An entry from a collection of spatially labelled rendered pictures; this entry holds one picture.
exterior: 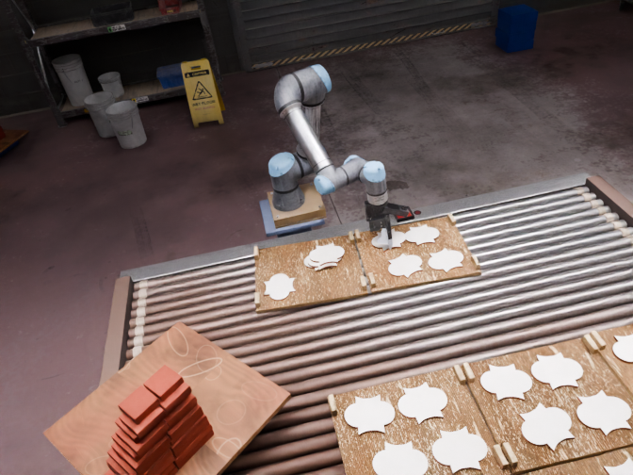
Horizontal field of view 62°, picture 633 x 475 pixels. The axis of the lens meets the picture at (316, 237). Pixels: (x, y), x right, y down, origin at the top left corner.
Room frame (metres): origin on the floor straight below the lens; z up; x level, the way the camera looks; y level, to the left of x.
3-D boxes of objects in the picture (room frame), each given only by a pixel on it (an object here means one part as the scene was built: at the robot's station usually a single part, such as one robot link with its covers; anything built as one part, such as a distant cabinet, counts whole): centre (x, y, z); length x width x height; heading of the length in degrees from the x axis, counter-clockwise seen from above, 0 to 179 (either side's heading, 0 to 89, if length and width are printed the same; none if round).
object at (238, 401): (0.90, 0.49, 1.03); 0.50 x 0.50 x 0.02; 46
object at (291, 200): (2.03, 0.10, 0.97); 0.15 x 0.15 x 0.10
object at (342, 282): (1.53, 0.05, 0.93); 0.41 x 0.35 x 0.02; 91
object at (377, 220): (1.62, -0.25, 1.09); 0.09 x 0.08 x 0.12; 92
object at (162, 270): (1.78, -0.21, 0.89); 2.08 x 0.08 x 0.06; 96
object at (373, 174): (1.63, -0.24, 1.25); 0.09 x 0.08 x 0.11; 26
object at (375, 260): (1.55, -0.37, 0.93); 0.41 x 0.35 x 0.02; 92
